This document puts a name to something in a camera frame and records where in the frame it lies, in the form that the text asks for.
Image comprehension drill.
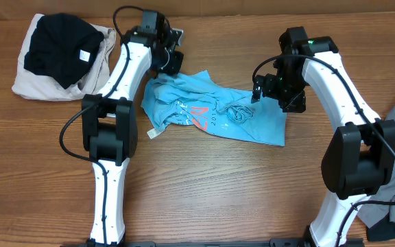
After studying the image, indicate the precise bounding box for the light blue t-shirt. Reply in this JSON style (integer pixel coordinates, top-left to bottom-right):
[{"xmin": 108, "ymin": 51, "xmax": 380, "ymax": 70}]
[{"xmin": 141, "ymin": 71, "xmax": 287, "ymax": 147}]

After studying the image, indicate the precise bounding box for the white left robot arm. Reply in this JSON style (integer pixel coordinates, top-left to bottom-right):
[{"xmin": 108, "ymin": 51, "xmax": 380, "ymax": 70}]
[{"xmin": 81, "ymin": 10, "xmax": 184, "ymax": 246}]

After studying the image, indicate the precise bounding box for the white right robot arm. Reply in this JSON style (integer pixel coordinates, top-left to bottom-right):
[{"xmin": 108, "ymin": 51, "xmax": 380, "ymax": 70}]
[{"xmin": 251, "ymin": 27, "xmax": 395, "ymax": 246}]

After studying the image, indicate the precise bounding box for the black folded garment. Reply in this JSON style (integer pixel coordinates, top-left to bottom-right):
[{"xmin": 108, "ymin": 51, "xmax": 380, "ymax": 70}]
[{"xmin": 24, "ymin": 13, "xmax": 104, "ymax": 89}]

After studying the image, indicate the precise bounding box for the beige folded garment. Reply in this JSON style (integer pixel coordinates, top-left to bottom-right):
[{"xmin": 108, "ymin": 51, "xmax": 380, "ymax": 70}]
[{"xmin": 12, "ymin": 14, "xmax": 117, "ymax": 101}]

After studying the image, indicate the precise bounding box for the black garment under grey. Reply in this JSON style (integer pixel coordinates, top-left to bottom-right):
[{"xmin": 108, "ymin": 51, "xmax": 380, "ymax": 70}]
[{"xmin": 366, "ymin": 214, "xmax": 395, "ymax": 242}]

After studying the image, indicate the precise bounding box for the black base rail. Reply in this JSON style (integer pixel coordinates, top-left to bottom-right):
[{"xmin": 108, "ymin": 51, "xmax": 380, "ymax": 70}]
[{"xmin": 61, "ymin": 238, "xmax": 365, "ymax": 247}]

